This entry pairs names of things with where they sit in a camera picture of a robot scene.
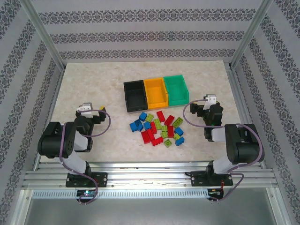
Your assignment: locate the aluminium side rail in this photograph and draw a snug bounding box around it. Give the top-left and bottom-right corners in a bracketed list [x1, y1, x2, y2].
[227, 67, 268, 169]
[34, 69, 65, 169]

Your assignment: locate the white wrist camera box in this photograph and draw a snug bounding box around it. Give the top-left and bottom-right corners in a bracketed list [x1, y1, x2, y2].
[202, 94, 218, 110]
[76, 102, 94, 116]

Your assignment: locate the green plastic bin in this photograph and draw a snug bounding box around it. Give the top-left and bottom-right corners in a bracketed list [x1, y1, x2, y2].
[163, 74, 190, 106]

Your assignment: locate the slotted grey cable duct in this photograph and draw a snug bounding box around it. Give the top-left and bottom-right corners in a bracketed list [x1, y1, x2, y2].
[32, 190, 209, 199]

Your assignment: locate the aluminium frame post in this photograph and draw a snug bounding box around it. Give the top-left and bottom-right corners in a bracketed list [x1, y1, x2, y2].
[230, 0, 274, 70]
[20, 0, 66, 71]

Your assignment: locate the grey metal sheet panel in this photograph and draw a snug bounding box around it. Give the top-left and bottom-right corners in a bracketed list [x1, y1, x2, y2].
[22, 198, 284, 225]

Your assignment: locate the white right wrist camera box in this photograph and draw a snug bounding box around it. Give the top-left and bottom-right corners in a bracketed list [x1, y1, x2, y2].
[202, 94, 218, 110]

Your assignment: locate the aluminium mounting rail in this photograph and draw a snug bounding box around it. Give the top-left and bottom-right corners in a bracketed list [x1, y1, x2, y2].
[25, 161, 275, 188]

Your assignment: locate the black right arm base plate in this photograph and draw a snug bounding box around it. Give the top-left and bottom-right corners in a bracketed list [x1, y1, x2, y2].
[191, 170, 234, 187]

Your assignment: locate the yellow plastic bin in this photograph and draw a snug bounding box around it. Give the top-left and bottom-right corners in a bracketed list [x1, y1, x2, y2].
[143, 77, 170, 110]

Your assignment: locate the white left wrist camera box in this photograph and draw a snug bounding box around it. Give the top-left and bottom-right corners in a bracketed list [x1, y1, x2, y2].
[76, 102, 94, 116]

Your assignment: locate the black plastic bin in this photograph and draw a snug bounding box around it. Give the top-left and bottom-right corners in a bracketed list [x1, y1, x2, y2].
[123, 80, 149, 113]

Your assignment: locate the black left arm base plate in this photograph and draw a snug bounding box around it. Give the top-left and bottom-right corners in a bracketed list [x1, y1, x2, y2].
[67, 172, 108, 188]

